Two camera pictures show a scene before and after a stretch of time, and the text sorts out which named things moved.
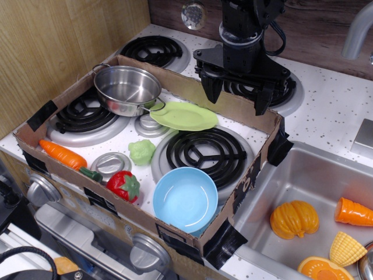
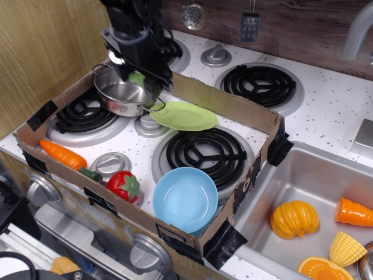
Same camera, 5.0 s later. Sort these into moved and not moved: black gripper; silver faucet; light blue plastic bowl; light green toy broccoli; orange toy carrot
Moved: black gripper; light green toy broccoli
Not moved: silver faucet; light blue plastic bowl; orange toy carrot
